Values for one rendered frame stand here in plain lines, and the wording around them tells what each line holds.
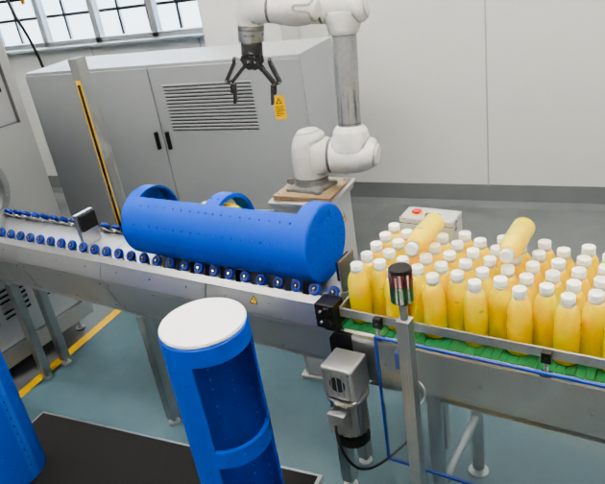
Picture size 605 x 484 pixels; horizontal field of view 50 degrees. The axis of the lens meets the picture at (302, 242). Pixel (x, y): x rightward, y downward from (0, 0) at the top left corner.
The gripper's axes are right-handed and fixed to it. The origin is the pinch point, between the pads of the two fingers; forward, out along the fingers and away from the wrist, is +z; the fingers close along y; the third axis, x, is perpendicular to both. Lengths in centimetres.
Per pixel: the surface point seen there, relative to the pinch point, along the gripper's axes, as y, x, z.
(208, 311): -5, -59, 51
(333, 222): 31, -21, 37
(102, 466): -65, -40, 150
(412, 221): 59, -14, 38
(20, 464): -95, -50, 143
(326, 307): 32, -54, 50
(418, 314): 61, -54, 50
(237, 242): -2, -29, 43
